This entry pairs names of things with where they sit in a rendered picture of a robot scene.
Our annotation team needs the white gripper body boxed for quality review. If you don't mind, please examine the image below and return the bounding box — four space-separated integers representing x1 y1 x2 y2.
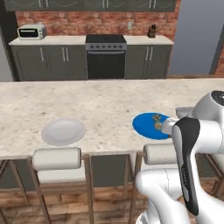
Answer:
161 117 179 136

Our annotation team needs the wooden stool with white cushion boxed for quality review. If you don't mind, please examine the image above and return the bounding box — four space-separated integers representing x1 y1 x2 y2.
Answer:
127 143 224 224
8 146 95 224

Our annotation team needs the blue plate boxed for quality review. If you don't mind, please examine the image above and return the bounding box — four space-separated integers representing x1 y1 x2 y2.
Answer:
131 112 173 141

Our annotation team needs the grey base cupboard run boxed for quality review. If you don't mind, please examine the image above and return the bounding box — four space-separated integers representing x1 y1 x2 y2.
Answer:
124 43 173 81
10 44 88 82

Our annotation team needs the grey island cabinet panel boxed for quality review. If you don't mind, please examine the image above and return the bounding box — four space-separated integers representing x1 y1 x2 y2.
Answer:
0 153 224 192

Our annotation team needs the black and grey oven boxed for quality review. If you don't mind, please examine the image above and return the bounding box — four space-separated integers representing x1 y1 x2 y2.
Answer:
85 33 128 81

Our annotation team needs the dark knife block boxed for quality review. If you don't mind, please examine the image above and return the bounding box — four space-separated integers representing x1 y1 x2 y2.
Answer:
146 24 158 39

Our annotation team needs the grey plate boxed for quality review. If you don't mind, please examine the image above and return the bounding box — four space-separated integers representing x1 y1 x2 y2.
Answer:
40 117 87 147

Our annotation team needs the white toaster oven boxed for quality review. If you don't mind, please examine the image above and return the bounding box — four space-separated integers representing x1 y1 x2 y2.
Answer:
17 24 48 41

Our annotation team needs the dark wall cupboard run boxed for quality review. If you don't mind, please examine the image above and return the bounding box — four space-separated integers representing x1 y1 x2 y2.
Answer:
3 0 178 13

